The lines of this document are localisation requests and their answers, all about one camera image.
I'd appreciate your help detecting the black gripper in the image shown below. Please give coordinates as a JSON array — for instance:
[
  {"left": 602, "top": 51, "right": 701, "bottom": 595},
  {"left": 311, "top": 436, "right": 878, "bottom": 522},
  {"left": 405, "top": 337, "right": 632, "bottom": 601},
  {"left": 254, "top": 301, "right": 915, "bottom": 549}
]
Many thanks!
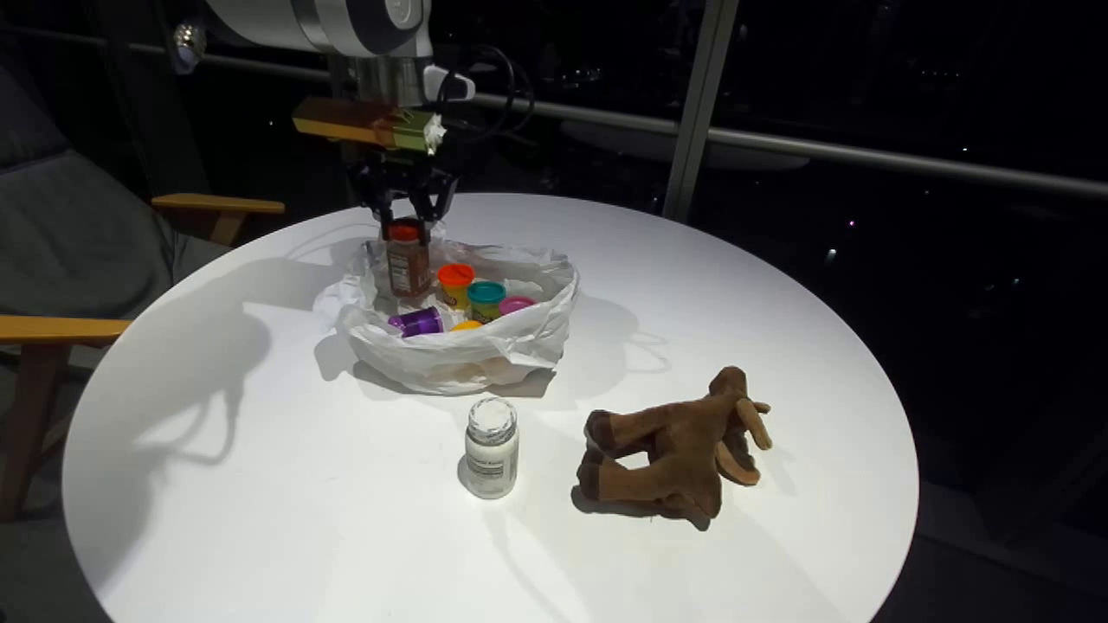
[{"left": 351, "top": 157, "right": 459, "bottom": 237}]

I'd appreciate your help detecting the spice jar with red lid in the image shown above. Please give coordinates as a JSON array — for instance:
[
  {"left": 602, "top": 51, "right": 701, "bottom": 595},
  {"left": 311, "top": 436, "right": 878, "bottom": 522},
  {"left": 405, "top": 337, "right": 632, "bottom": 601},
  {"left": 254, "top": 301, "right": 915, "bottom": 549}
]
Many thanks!
[{"left": 386, "top": 217, "right": 430, "bottom": 305}]

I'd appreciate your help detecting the teal lid play-doh tub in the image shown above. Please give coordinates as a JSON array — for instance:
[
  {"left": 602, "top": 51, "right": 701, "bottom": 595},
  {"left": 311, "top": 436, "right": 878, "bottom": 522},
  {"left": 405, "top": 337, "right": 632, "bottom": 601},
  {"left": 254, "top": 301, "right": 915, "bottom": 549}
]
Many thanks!
[{"left": 467, "top": 279, "right": 506, "bottom": 322}]

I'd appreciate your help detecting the white pill bottle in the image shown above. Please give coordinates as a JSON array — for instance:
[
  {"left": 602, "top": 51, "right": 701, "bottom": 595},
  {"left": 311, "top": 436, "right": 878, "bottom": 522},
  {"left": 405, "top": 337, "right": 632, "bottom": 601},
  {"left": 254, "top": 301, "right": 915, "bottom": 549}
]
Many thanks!
[{"left": 462, "top": 399, "right": 520, "bottom": 501}]

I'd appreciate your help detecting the brown plush toy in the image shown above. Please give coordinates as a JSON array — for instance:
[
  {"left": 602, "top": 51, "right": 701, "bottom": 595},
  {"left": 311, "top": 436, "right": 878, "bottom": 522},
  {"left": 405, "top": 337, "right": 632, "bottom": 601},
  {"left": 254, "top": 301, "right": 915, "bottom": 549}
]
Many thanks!
[{"left": 572, "top": 368, "right": 772, "bottom": 528}]

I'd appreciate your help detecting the orange lid play-doh tub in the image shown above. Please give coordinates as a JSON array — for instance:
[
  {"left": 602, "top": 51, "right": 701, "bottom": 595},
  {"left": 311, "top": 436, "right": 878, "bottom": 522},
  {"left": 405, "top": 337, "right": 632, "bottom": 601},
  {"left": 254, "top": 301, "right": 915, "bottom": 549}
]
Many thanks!
[{"left": 437, "top": 263, "right": 474, "bottom": 308}]

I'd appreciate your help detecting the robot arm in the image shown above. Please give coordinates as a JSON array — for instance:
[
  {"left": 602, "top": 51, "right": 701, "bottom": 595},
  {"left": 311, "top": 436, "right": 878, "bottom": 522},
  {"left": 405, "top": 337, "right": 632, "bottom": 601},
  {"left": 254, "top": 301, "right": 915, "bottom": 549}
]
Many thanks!
[{"left": 206, "top": 0, "right": 474, "bottom": 233}]

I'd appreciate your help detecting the white plastic bag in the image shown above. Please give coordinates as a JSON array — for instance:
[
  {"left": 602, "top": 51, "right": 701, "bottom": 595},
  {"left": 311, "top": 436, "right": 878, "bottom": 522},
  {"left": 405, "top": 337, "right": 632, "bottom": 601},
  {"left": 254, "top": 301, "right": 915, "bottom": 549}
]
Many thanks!
[{"left": 316, "top": 239, "right": 580, "bottom": 395}]

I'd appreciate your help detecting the purple play-doh tub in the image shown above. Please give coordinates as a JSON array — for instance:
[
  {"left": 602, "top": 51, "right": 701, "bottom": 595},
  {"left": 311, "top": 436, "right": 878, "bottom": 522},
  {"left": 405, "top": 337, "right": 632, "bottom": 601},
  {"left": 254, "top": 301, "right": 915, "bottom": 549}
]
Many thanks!
[{"left": 388, "top": 308, "right": 445, "bottom": 337}]

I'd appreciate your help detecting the yellow play-doh tub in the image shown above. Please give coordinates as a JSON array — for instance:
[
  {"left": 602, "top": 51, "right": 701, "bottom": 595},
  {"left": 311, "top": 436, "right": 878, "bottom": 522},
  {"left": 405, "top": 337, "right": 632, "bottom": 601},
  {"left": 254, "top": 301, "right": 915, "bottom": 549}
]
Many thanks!
[{"left": 450, "top": 318, "right": 482, "bottom": 331}]

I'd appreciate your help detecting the pink lid play-doh tub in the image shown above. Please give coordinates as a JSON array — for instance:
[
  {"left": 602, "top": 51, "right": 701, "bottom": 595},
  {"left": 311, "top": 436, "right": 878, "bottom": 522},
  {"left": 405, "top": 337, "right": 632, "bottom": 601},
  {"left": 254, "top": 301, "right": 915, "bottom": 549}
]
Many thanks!
[{"left": 499, "top": 295, "right": 537, "bottom": 316}]

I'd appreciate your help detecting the metal window railing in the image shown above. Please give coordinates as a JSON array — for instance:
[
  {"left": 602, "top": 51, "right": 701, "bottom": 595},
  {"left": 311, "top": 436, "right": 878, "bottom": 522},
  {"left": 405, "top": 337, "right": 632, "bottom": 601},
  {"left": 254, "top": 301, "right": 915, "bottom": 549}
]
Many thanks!
[{"left": 0, "top": 0, "right": 1108, "bottom": 220}]

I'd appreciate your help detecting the wooden armchair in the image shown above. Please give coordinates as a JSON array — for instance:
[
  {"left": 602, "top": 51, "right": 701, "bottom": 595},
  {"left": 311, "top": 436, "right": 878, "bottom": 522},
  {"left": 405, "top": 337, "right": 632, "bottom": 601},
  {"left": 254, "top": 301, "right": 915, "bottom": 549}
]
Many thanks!
[{"left": 0, "top": 66, "right": 290, "bottom": 522}]

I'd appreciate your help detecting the white round table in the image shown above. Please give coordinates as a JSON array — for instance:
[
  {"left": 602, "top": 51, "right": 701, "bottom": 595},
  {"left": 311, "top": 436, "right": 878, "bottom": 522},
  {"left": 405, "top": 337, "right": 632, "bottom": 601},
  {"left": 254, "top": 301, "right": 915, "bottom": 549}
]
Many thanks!
[{"left": 64, "top": 195, "right": 922, "bottom": 623}]

